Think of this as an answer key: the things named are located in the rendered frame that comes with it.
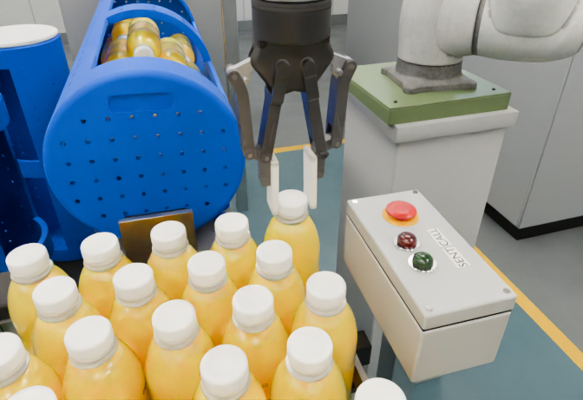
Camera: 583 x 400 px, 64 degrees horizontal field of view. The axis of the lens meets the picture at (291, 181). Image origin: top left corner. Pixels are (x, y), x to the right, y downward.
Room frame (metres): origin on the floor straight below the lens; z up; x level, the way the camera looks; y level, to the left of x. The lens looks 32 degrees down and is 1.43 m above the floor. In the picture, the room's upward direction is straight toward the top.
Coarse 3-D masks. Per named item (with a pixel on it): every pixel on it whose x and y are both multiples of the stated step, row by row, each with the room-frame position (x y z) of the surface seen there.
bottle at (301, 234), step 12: (276, 216) 0.45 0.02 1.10; (276, 228) 0.44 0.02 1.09; (288, 228) 0.44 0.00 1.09; (300, 228) 0.44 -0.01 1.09; (312, 228) 0.45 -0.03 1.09; (264, 240) 0.45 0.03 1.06; (288, 240) 0.43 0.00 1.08; (300, 240) 0.43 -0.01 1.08; (312, 240) 0.44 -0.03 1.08; (300, 252) 0.42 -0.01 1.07; (312, 252) 0.43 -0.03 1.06; (300, 264) 0.42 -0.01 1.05; (312, 264) 0.43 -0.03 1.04; (300, 276) 0.42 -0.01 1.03
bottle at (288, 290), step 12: (252, 276) 0.38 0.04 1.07; (264, 276) 0.36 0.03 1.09; (276, 276) 0.36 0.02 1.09; (288, 276) 0.37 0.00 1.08; (276, 288) 0.36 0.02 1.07; (288, 288) 0.36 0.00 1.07; (300, 288) 0.37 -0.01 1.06; (276, 300) 0.35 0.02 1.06; (288, 300) 0.36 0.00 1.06; (300, 300) 0.36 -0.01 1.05; (276, 312) 0.35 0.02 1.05; (288, 312) 0.35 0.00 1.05; (288, 324) 0.35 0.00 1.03
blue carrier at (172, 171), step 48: (144, 0) 1.42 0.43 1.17; (96, 48) 0.75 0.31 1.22; (96, 96) 0.58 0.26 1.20; (144, 96) 0.60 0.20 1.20; (192, 96) 0.61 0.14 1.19; (48, 144) 0.56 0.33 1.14; (96, 144) 0.57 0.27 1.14; (144, 144) 0.59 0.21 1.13; (192, 144) 0.61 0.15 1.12; (96, 192) 0.57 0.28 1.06; (144, 192) 0.59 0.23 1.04; (192, 192) 0.60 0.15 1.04
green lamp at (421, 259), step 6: (420, 252) 0.37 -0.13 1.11; (426, 252) 0.37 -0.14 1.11; (414, 258) 0.37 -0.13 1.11; (420, 258) 0.36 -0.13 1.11; (426, 258) 0.36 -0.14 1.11; (432, 258) 0.37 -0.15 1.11; (414, 264) 0.36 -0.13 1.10; (420, 264) 0.36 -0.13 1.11; (426, 264) 0.36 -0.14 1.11; (432, 264) 0.36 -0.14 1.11
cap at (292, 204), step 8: (280, 192) 0.47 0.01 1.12; (288, 192) 0.47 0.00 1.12; (296, 192) 0.47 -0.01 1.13; (280, 200) 0.45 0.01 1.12; (288, 200) 0.45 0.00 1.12; (296, 200) 0.45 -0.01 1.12; (304, 200) 0.45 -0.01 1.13; (280, 208) 0.44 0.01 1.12; (288, 208) 0.44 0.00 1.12; (296, 208) 0.44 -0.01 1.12; (304, 208) 0.44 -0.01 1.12; (280, 216) 0.44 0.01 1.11; (288, 216) 0.44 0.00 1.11; (296, 216) 0.44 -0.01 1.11
